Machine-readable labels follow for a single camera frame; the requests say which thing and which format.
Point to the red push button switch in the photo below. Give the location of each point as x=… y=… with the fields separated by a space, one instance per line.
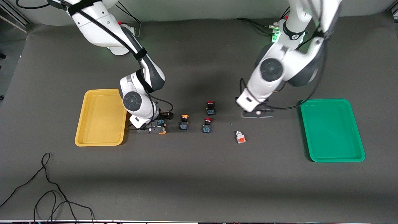
x=206 y=128
x=210 y=111

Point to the white and orange button switch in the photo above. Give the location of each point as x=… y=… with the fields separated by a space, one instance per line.
x=240 y=139

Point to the yellow push button switch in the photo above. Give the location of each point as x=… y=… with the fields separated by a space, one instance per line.
x=161 y=122
x=183 y=125

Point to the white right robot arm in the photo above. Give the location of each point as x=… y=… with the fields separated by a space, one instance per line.
x=93 y=25

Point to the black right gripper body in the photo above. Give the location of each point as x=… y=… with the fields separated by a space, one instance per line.
x=164 y=116

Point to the yellow plastic tray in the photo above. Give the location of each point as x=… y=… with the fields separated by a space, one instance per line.
x=99 y=124

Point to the green plastic tray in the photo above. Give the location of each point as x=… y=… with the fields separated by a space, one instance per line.
x=332 y=146

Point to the dark grey table mat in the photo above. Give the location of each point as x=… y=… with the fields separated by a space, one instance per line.
x=199 y=174

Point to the aluminium frame rail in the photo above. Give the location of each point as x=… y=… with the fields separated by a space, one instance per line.
x=12 y=17

